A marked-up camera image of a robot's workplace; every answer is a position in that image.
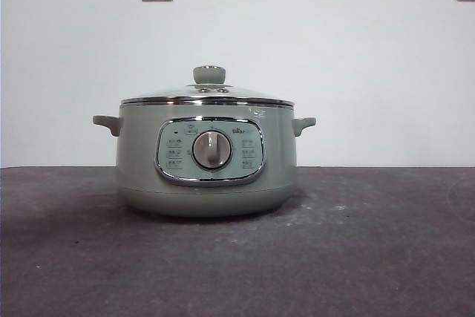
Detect glass lid with green knob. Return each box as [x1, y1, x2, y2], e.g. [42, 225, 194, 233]
[119, 65, 292, 108]

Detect pale green electric pot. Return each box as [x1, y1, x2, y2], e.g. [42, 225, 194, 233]
[92, 103, 317, 219]

